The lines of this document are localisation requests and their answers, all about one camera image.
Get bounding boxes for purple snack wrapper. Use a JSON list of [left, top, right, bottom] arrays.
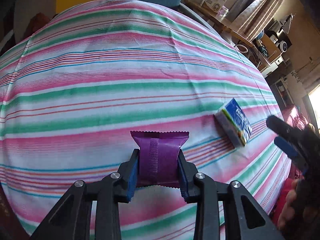
[[130, 131, 189, 188]]

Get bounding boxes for person's right hand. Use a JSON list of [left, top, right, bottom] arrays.
[[277, 178, 300, 230]]

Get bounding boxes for blue Tempo tissue pack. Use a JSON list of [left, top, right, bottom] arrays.
[[214, 98, 253, 148]]

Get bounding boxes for wooden shelf unit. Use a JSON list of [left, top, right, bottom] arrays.
[[253, 14, 294, 77]]

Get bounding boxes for beige curtain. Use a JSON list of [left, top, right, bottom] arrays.
[[226, 0, 285, 41]]

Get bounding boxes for wooden desk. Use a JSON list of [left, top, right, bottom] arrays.
[[183, 0, 254, 48]]

